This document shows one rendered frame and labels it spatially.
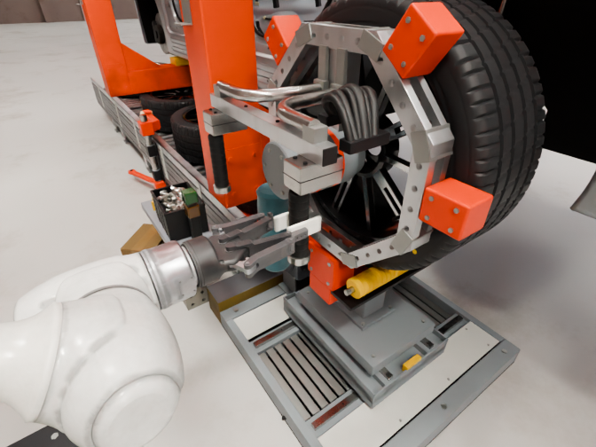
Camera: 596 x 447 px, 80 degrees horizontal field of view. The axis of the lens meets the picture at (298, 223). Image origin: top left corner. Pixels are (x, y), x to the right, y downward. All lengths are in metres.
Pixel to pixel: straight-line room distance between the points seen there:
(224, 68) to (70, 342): 0.93
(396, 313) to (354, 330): 0.17
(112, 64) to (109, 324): 2.74
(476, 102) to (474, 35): 0.14
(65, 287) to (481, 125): 0.66
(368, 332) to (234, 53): 0.97
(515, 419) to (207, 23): 1.54
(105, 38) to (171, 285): 2.61
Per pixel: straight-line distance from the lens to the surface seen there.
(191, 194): 1.14
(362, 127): 0.60
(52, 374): 0.37
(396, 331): 1.28
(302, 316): 1.36
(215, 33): 1.14
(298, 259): 0.66
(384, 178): 0.89
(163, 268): 0.52
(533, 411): 1.56
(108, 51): 3.03
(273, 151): 0.77
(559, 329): 1.88
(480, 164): 0.71
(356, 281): 0.96
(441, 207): 0.67
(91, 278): 0.50
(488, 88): 0.73
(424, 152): 0.66
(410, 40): 0.66
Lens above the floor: 1.18
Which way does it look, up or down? 33 degrees down
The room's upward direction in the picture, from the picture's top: straight up
